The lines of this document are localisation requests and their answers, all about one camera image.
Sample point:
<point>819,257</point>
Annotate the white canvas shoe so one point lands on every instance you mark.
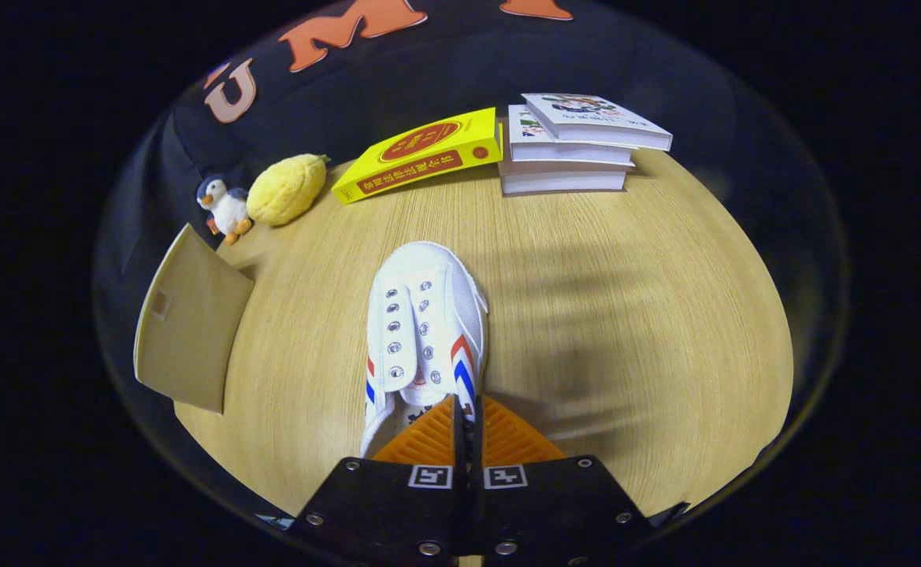
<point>428,307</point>

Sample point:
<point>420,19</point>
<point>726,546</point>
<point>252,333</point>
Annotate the yellow book with red circle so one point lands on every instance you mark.
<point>421,153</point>

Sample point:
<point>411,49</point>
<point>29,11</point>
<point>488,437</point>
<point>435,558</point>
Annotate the yellow round plush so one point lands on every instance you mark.
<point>287,189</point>

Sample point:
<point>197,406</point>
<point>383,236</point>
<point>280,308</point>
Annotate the beige fabric storage box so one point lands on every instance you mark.
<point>188,331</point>

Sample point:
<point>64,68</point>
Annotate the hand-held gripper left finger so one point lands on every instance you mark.
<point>397,512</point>

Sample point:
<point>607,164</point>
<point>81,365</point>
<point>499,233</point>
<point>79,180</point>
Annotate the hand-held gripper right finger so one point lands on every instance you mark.
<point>547,512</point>

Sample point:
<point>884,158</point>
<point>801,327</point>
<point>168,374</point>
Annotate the penguin plush toy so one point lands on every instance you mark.
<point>228,209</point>

